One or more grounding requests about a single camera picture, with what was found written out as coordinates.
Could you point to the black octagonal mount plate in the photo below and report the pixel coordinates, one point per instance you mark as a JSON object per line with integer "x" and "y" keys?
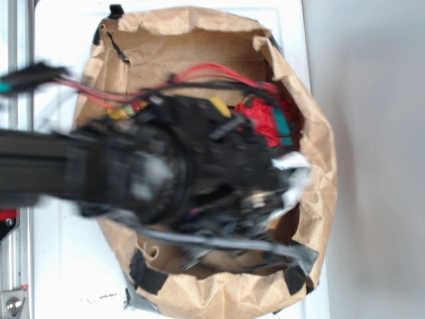
{"x": 9, "y": 220}

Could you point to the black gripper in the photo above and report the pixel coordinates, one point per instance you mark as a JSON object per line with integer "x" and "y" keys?
{"x": 236, "y": 184}

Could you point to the aluminium frame rail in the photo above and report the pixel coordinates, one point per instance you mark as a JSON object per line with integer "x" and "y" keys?
{"x": 17, "y": 51}

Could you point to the teal cloth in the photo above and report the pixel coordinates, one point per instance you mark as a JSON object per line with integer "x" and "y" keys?
{"x": 283, "y": 127}

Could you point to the metal corner bracket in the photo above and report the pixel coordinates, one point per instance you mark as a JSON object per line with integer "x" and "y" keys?
{"x": 14, "y": 304}

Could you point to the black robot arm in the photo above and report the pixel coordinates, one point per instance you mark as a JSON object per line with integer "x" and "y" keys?
{"x": 83, "y": 166}

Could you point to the brown paper bag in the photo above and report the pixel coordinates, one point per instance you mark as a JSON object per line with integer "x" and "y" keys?
{"x": 202, "y": 53}

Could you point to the red fabric toy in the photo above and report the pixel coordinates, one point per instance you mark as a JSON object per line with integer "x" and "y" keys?
{"x": 263, "y": 118}

